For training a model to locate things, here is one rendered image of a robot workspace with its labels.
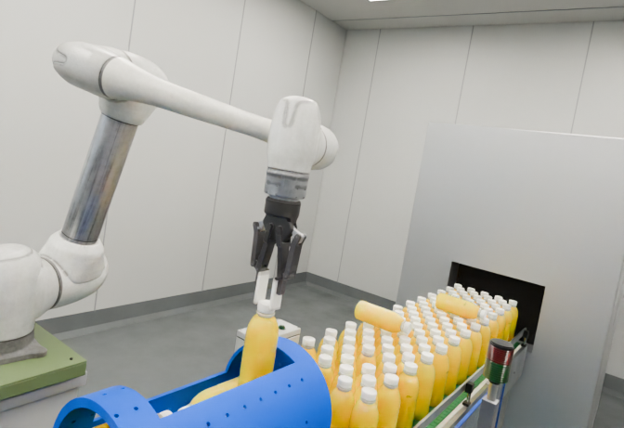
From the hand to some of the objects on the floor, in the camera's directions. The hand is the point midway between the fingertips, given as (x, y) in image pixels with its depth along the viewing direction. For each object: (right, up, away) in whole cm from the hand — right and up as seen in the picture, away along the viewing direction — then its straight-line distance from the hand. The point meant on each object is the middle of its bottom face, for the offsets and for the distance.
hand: (268, 291), depth 98 cm
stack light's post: (+40, -143, +34) cm, 152 cm away
